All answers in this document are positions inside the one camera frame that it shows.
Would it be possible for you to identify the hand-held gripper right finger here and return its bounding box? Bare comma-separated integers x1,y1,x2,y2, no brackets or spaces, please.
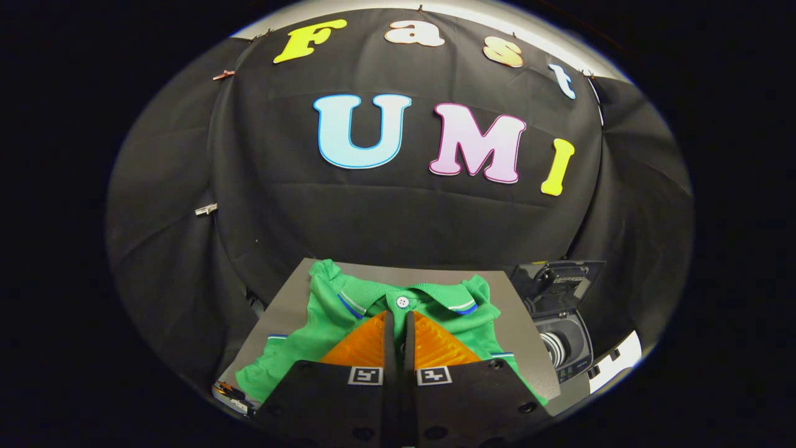
399,310,554,448

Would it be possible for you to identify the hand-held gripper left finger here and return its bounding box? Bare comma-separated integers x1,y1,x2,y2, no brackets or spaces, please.
252,310,399,448

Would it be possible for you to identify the green polo shirt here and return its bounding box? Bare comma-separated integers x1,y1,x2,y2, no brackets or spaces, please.
235,259,548,406

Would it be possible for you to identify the grey washing machine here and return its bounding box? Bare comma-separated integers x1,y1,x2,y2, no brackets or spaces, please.
525,308,595,383

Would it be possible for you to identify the grey table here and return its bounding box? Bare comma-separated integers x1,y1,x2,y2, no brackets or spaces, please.
215,258,591,418

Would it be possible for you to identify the white board with black marks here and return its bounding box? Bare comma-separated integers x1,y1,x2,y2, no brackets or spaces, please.
588,330,642,394

